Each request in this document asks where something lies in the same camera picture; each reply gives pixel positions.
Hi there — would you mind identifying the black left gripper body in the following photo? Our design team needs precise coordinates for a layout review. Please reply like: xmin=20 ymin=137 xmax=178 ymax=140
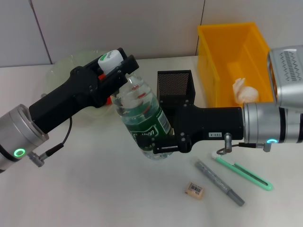
xmin=28 ymin=66 xmax=107 ymax=133

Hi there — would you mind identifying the clear green-label water bottle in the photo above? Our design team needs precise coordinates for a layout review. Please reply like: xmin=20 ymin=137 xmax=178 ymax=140
xmin=98 ymin=49 xmax=176 ymax=161

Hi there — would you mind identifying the grey glitter pen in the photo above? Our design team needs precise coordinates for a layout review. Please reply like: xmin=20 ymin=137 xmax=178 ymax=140
xmin=194 ymin=158 xmax=245 ymax=207

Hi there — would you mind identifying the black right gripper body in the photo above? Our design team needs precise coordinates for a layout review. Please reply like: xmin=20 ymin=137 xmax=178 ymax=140
xmin=170 ymin=103 xmax=244 ymax=153

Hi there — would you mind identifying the clear green glass fruit plate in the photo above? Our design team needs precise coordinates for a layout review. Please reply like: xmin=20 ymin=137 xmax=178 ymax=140
xmin=45 ymin=49 xmax=119 ymax=118

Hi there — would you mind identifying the yellow plastic bin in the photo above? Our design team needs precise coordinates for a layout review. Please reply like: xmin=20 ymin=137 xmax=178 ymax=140
xmin=197 ymin=22 xmax=276 ymax=108

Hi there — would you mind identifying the black mesh pen holder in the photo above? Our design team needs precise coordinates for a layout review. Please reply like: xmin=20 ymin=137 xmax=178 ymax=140
xmin=157 ymin=70 xmax=196 ymax=114

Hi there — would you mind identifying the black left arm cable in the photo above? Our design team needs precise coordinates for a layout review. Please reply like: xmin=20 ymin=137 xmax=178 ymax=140
xmin=27 ymin=115 xmax=73 ymax=168

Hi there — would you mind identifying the mint green utility knife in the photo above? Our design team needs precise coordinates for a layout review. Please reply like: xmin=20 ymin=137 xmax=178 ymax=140
xmin=210 ymin=152 xmax=273 ymax=192

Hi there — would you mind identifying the white paper ball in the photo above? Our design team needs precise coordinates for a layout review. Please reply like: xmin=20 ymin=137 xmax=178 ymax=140
xmin=232 ymin=77 xmax=259 ymax=104

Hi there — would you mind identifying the beige eraser with barcode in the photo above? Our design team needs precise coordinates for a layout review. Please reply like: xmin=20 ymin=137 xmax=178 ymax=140
xmin=184 ymin=181 xmax=205 ymax=200

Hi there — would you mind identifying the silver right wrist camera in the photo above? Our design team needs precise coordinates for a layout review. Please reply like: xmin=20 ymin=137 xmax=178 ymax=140
xmin=267 ymin=46 xmax=303 ymax=110

